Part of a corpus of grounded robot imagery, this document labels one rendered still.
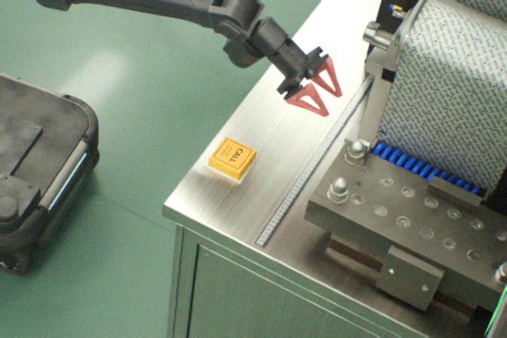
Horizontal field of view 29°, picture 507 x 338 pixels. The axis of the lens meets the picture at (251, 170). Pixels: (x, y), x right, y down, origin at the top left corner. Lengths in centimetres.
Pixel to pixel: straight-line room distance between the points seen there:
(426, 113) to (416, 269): 28
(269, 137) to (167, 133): 121
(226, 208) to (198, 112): 139
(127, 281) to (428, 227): 127
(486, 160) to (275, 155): 43
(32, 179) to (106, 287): 37
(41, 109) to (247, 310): 114
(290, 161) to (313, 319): 31
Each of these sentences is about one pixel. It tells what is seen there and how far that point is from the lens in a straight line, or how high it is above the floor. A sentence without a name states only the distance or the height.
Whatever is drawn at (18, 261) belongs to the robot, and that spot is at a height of 9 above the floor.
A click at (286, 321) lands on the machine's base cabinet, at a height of 72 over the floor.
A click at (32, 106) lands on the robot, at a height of 24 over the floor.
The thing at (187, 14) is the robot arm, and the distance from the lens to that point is 183.
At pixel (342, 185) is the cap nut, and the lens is 172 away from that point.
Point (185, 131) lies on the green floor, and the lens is 318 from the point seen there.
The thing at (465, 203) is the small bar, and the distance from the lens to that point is 180.
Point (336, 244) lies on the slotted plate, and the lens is 182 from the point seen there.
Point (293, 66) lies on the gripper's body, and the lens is 180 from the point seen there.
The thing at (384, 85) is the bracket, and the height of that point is 109.
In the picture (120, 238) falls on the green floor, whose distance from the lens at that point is 292.
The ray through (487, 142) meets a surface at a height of 114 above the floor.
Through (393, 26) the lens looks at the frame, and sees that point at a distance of 213.
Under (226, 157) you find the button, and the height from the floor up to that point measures 92.
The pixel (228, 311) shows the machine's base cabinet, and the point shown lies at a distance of 204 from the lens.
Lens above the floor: 239
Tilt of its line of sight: 51 degrees down
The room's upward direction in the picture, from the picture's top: 10 degrees clockwise
